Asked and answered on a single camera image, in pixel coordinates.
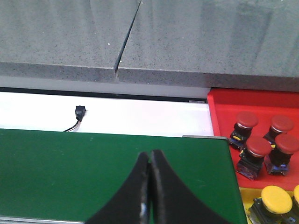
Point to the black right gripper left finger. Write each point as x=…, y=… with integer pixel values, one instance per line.
x=131, y=203

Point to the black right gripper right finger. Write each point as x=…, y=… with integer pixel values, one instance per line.
x=172, y=201

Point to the yellow mushroom push button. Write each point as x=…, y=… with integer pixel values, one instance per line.
x=269, y=208

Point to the red mushroom push button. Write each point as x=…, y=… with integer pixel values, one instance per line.
x=245, y=122

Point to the green conveyor belt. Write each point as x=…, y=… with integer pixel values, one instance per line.
x=222, y=193

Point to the yellow plastic tray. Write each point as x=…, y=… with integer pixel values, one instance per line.
x=248, y=195

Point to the red plastic tray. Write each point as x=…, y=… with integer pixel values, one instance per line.
x=225, y=104

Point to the grey stone slab right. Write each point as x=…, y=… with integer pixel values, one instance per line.
x=243, y=44

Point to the grey stone slab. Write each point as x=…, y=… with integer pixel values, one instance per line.
x=243, y=44
x=79, y=40

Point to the grey stone slab left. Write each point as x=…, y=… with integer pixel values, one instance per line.
x=79, y=40

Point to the small black sensor with cable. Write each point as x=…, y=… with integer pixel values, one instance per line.
x=79, y=113

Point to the aluminium conveyor frame rail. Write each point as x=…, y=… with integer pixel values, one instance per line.
x=203, y=137

